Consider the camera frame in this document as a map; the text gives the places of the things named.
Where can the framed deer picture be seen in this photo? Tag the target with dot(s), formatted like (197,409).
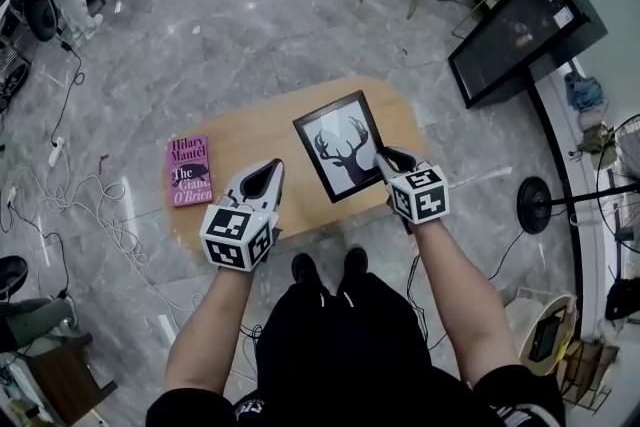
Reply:
(345,150)

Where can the person's right forearm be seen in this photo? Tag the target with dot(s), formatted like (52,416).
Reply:
(465,305)

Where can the black flat device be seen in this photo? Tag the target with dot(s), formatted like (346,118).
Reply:
(544,340)

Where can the person's trousers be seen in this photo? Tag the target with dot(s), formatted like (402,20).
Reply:
(370,310)

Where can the dark wooden stool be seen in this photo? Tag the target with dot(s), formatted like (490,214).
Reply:
(60,375)

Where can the person's shoe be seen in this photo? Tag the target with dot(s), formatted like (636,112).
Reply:
(305,270)
(355,262)

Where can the person's left forearm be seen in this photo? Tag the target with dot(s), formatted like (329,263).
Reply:
(210,330)

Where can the blue cloth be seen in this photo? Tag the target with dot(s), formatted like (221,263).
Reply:
(585,92)

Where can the black glass-door cabinet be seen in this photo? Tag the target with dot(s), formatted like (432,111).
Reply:
(520,35)

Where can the flat cardboard box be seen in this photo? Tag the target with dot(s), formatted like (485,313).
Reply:
(590,365)

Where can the white power strip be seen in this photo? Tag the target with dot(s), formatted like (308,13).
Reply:
(56,152)

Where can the person's right shoe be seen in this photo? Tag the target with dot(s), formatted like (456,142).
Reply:
(355,262)

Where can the pink book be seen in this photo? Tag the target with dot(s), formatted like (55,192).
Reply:
(190,185)

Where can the white window bench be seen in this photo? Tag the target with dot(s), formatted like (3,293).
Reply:
(582,170)

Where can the wooden oval table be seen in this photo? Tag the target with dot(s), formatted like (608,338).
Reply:
(260,135)

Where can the person's left shoe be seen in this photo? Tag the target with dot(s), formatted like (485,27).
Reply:
(305,270)

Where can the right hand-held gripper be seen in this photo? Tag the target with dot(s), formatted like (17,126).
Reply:
(420,195)

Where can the white round bin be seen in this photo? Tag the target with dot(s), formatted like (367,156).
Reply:
(520,325)

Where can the black standing fan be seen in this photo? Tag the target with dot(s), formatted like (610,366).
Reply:
(534,205)

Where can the person's shirt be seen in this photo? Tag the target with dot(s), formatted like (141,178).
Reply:
(350,395)

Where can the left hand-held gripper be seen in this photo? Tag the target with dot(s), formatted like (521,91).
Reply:
(235,235)

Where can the black bag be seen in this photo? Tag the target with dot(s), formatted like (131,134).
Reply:
(622,300)

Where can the olive cloth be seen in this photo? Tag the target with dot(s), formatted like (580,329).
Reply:
(596,139)

